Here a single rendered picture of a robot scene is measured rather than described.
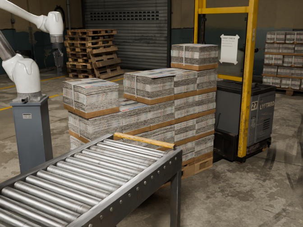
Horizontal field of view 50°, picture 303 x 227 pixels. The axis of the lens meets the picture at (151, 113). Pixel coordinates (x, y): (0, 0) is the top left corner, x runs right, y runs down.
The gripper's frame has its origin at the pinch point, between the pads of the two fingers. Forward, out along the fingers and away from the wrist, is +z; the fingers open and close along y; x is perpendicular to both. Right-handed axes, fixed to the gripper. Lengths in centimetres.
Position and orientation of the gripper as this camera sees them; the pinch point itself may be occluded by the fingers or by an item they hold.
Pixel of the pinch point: (59, 71)
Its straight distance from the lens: 244.4
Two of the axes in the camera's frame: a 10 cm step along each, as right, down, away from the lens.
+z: 0.1, 9.6, 2.8
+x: -7.6, 1.9, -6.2
